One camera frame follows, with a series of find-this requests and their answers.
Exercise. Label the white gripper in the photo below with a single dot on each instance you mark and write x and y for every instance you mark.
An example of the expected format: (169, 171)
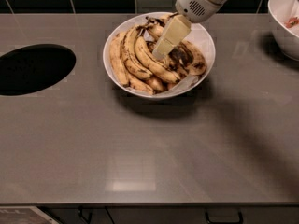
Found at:
(193, 6)

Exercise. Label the dark spotted banana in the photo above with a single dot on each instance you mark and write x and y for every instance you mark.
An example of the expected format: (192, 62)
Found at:
(179, 55)

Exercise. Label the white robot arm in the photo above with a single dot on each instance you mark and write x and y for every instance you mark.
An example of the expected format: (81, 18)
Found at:
(179, 26)

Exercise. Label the small inner banana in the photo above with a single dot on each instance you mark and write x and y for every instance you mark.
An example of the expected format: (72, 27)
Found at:
(164, 60)

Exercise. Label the right spotted yellow banana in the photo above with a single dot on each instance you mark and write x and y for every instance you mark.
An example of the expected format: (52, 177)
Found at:
(198, 65)

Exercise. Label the middle long yellow banana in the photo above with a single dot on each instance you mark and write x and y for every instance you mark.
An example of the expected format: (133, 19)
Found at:
(143, 54)

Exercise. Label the white bowl with bananas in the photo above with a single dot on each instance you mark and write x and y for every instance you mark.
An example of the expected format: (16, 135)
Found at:
(199, 36)

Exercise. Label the bottom small yellow banana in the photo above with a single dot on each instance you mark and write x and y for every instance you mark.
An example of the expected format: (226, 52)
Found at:
(151, 86)

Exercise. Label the leftmost yellow banana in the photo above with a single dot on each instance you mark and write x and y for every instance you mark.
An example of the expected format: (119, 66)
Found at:
(117, 65)

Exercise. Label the white bowl at right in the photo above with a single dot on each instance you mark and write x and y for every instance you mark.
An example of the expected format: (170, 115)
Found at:
(287, 38)

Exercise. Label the red food in bowl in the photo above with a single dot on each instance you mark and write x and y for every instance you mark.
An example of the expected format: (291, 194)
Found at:
(291, 22)

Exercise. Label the dark oval counter hole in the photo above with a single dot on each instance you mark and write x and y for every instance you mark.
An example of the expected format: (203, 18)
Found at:
(34, 68)

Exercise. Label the black drawer handle right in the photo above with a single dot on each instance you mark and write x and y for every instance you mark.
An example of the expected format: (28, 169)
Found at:
(213, 218)

